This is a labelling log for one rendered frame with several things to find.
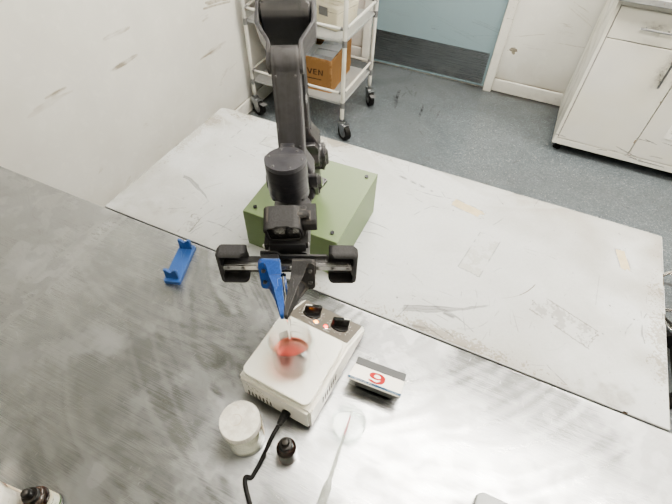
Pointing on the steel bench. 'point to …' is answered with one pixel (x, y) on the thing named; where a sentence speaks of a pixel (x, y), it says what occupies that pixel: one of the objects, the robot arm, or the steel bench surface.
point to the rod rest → (179, 262)
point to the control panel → (326, 323)
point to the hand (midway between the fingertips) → (285, 294)
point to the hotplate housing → (314, 397)
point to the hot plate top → (327, 350)
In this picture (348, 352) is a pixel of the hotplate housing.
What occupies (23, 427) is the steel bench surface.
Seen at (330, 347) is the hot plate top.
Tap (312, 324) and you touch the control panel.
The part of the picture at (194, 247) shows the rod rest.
